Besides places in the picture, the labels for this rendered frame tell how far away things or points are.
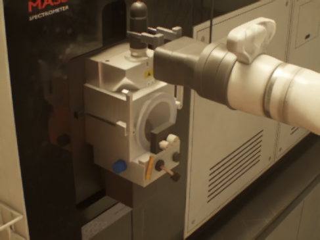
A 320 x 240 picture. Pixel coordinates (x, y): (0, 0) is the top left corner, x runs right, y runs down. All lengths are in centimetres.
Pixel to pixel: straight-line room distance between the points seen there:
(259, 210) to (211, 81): 79
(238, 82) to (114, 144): 23
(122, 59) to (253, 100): 22
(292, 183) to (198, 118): 55
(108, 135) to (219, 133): 41
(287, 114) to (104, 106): 28
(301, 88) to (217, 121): 53
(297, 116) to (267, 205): 83
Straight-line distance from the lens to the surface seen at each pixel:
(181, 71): 72
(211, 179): 121
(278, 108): 65
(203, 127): 111
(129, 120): 76
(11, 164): 78
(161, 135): 81
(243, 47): 64
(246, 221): 140
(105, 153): 85
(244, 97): 67
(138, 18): 77
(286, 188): 154
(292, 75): 65
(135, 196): 88
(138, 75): 79
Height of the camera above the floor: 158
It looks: 27 degrees down
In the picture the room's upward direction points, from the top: 1 degrees clockwise
